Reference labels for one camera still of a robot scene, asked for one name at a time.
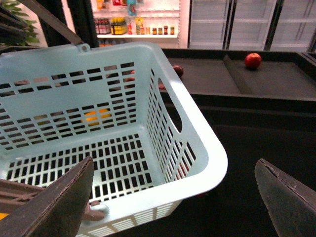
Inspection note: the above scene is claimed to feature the green potted plant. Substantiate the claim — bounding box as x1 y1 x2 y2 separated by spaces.
0 0 40 46

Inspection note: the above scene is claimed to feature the black shelf post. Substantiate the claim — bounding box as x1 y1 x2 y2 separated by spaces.
66 0 99 48

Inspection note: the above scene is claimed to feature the black display shelf tray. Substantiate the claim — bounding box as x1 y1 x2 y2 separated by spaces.
163 49 316 113

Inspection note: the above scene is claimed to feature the black shelf divider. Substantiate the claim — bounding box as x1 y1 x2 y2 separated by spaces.
223 54 253 94

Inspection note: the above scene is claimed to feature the camera right gripper right finger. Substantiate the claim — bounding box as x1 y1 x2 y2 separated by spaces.
254 159 316 237

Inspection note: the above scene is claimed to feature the camera right gripper left finger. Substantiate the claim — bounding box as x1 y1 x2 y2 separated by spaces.
0 157 94 237

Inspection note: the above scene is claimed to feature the yellow fruit behind basket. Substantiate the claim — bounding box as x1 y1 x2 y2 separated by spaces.
80 109 112 126

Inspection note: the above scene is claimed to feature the white grocery shelf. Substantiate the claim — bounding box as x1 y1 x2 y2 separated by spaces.
91 0 181 48

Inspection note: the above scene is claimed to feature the light blue plastic basket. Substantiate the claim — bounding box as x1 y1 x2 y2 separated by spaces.
0 42 228 237

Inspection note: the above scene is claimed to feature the dark red fruit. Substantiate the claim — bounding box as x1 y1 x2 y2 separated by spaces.
173 64 184 78

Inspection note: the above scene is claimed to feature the red apple on shelf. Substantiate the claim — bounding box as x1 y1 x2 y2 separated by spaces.
244 53 262 70

